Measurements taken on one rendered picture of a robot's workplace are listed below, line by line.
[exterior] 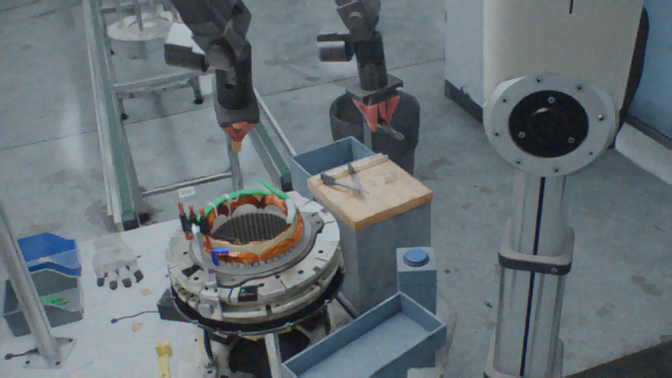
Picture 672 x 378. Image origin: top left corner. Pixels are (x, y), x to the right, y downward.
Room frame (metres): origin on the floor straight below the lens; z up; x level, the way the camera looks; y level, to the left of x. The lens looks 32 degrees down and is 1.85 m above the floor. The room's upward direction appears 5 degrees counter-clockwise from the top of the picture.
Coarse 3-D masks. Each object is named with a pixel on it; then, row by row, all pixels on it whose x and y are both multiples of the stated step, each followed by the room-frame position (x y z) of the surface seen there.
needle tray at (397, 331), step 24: (384, 312) 0.88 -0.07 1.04; (408, 312) 0.88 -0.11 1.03; (336, 336) 0.82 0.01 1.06; (360, 336) 0.85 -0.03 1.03; (384, 336) 0.84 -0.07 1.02; (408, 336) 0.84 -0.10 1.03; (432, 336) 0.80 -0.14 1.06; (288, 360) 0.77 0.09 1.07; (312, 360) 0.79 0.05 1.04; (336, 360) 0.80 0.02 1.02; (360, 360) 0.79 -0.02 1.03; (384, 360) 0.79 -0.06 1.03; (408, 360) 0.77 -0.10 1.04
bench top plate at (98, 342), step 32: (160, 224) 1.59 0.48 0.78; (160, 256) 1.44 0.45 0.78; (96, 288) 1.33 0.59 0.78; (128, 288) 1.32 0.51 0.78; (160, 288) 1.31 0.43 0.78; (96, 320) 1.22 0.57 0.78; (128, 320) 1.21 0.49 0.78; (160, 320) 1.20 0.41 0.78; (448, 320) 1.12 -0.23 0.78; (0, 352) 1.14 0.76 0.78; (96, 352) 1.11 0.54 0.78; (128, 352) 1.11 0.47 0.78; (448, 352) 1.03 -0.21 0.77
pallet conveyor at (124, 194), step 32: (96, 0) 3.89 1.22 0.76; (160, 0) 4.05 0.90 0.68; (96, 32) 3.32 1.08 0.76; (96, 64) 3.02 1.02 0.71; (96, 96) 2.48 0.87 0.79; (128, 96) 3.96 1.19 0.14; (256, 96) 2.36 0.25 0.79; (256, 128) 2.15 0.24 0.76; (128, 160) 2.79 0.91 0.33; (128, 192) 1.80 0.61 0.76; (160, 192) 2.82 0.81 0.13; (288, 192) 1.79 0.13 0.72; (128, 224) 1.66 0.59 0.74
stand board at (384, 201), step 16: (368, 160) 1.35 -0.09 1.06; (368, 176) 1.28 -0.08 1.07; (384, 176) 1.28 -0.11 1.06; (400, 176) 1.27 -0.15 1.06; (320, 192) 1.24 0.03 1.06; (336, 192) 1.23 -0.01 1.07; (368, 192) 1.22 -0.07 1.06; (384, 192) 1.22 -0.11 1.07; (400, 192) 1.21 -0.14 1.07; (416, 192) 1.21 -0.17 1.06; (432, 192) 1.20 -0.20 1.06; (336, 208) 1.18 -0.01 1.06; (352, 208) 1.17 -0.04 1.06; (368, 208) 1.16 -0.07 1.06; (384, 208) 1.16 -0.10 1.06; (400, 208) 1.17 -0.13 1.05; (352, 224) 1.13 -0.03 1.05; (368, 224) 1.13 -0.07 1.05
